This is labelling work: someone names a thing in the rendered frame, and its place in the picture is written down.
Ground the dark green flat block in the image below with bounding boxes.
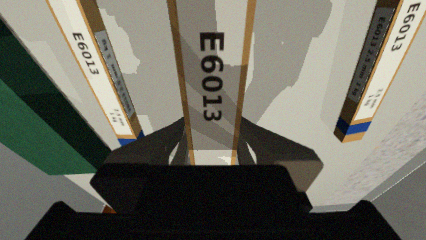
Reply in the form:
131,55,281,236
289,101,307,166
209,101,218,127
0,19,111,175

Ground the tan cardboard pack with blue bands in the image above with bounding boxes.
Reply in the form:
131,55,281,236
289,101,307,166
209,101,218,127
45,0,144,146
333,0,426,143
167,0,256,165

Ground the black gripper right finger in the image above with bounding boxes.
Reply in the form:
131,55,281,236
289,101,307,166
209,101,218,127
237,116,324,193

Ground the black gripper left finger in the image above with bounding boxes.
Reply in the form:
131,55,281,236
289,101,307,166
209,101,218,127
102,117,189,165

